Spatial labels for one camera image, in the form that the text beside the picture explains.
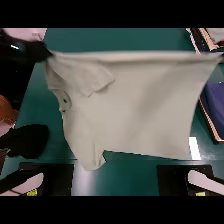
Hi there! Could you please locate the beige polo shirt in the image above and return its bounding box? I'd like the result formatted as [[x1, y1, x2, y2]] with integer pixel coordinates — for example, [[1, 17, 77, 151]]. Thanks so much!
[[44, 49, 224, 172]]

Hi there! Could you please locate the navy garment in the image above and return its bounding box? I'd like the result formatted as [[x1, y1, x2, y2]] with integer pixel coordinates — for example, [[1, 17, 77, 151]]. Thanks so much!
[[198, 81, 224, 145]]

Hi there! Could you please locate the brown garment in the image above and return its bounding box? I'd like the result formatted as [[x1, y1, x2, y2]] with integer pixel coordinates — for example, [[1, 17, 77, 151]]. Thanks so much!
[[0, 94, 20, 127]]

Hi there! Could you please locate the pink garment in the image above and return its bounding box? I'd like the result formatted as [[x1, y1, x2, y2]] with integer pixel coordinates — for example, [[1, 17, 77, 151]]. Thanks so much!
[[1, 27, 48, 43]]

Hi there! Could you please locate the heap of clothes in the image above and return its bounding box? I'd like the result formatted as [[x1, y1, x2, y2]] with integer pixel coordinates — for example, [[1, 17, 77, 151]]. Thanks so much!
[[185, 27, 224, 54]]

